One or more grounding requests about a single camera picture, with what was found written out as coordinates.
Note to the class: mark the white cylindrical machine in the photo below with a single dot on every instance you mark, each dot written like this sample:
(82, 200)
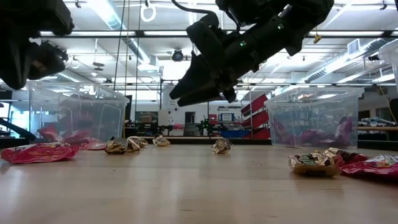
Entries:
(178, 113)

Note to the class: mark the purple Skittles candy pack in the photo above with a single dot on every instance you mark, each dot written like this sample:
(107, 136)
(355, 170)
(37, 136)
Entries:
(345, 130)
(314, 137)
(280, 130)

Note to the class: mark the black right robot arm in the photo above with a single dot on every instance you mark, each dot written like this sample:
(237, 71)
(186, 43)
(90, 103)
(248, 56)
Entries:
(295, 18)

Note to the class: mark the black ceiling camera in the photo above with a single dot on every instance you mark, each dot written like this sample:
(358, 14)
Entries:
(178, 55)

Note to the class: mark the silver ventilation duct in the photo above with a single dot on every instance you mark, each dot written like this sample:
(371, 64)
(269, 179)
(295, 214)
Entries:
(118, 25)

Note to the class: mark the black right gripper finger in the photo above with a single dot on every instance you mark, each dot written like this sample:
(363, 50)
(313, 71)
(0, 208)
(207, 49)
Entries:
(196, 77)
(202, 96)

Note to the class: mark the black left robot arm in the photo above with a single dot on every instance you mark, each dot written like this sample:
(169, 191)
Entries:
(37, 15)

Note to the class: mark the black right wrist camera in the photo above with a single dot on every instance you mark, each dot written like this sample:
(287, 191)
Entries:
(205, 37)

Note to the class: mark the red Skittles candy pack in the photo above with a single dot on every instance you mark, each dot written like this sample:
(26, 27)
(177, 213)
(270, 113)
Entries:
(93, 146)
(81, 137)
(49, 133)
(37, 154)
(373, 168)

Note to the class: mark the red shelf rack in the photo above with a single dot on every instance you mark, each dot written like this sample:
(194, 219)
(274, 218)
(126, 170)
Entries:
(256, 118)

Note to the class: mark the small clear plastic bin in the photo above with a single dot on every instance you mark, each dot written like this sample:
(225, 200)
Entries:
(77, 102)
(314, 102)

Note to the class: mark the black frame bar with lights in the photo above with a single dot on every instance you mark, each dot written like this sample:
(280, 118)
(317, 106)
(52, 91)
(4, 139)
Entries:
(139, 33)

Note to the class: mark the blue storage bin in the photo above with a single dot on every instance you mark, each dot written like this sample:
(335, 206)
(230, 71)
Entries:
(236, 133)

